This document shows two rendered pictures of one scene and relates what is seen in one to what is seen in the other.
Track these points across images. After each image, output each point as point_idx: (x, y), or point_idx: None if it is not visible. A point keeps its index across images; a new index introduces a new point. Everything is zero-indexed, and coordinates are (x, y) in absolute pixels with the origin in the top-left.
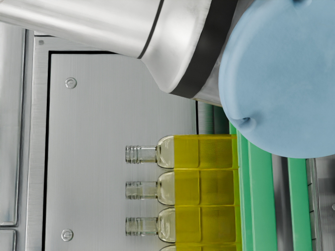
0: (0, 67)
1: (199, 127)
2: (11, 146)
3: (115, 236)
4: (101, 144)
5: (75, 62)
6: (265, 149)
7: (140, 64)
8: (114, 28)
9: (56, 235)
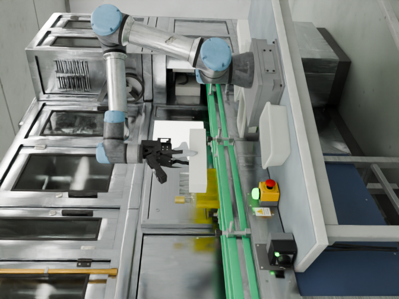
0: (136, 168)
1: None
2: (138, 187)
3: (174, 210)
4: (170, 187)
5: (161, 167)
6: (208, 63)
7: (184, 168)
8: (185, 48)
9: (153, 210)
